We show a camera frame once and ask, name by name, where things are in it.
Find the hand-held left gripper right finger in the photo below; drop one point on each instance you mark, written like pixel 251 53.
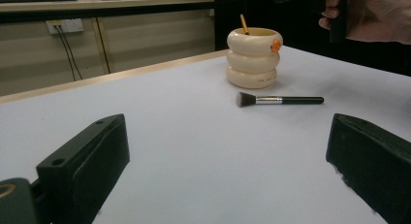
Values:
pixel 371 159

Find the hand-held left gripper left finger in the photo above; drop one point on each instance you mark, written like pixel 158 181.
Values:
pixel 84 172

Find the cream ringed brush holder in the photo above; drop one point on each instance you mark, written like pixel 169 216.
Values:
pixel 252 62

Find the thin grey orange-tipped brush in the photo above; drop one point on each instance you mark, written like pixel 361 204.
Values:
pixel 244 23

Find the black curtain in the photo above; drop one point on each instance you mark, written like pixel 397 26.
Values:
pixel 290 17

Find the beige desk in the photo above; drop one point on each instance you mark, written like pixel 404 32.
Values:
pixel 113 2

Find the white wall socket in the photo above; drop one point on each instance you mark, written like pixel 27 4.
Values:
pixel 72 25

